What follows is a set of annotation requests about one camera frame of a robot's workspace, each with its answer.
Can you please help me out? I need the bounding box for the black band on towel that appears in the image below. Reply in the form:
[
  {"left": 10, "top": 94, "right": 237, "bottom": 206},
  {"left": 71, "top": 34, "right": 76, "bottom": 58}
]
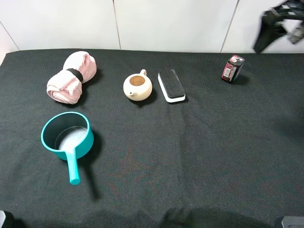
[{"left": 66, "top": 68, "right": 84, "bottom": 82}]

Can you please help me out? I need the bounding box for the cream ceramic teapot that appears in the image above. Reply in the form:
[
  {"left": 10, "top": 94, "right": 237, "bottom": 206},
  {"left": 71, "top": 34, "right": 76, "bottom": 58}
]
[{"left": 123, "top": 69, "right": 152, "bottom": 101}]

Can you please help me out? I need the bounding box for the grey block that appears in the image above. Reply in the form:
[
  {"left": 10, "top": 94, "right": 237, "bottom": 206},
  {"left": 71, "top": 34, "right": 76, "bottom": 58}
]
[
  {"left": 0, "top": 210, "right": 6, "bottom": 228},
  {"left": 281, "top": 216, "right": 304, "bottom": 228}
]

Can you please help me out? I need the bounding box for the teal saucepan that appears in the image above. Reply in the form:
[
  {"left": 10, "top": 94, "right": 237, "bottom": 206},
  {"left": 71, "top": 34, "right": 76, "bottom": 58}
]
[{"left": 40, "top": 112, "right": 94, "bottom": 185}]

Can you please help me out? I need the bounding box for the small black pink box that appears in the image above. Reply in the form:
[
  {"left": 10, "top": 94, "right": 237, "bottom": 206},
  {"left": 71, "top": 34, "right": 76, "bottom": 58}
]
[{"left": 221, "top": 55, "right": 245, "bottom": 84}]

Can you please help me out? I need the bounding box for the grey block bottom left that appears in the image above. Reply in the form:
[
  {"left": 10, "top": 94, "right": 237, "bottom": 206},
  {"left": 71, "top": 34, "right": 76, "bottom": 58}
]
[{"left": 0, "top": 210, "right": 6, "bottom": 228}]

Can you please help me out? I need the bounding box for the black and white eraser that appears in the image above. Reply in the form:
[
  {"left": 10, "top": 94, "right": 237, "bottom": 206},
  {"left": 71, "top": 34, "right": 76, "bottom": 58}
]
[{"left": 158, "top": 69, "right": 186, "bottom": 103}]

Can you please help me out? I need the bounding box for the dark green table cloth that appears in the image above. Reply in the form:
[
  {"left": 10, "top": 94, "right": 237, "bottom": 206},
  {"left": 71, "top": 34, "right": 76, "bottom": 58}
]
[{"left": 0, "top": 49, "right": 304, "bottom": 228}]

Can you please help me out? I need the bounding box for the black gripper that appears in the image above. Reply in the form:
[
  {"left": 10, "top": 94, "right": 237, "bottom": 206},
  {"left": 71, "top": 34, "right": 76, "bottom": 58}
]
[{"left": 253, "top": 0, "right": 304, "bottom": 53}]

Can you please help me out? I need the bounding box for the grey block bottom right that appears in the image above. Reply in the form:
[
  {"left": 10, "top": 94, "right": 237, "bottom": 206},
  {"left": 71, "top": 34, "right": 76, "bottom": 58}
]
[{"left": 281, "top": 216, "right": 304, "bottom": 228}]

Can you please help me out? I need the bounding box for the rolled pink towel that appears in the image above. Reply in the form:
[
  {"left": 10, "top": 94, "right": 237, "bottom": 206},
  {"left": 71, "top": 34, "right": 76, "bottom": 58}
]
[{"left": 47, "top": 51, "right": 97, "bottom": 105}]

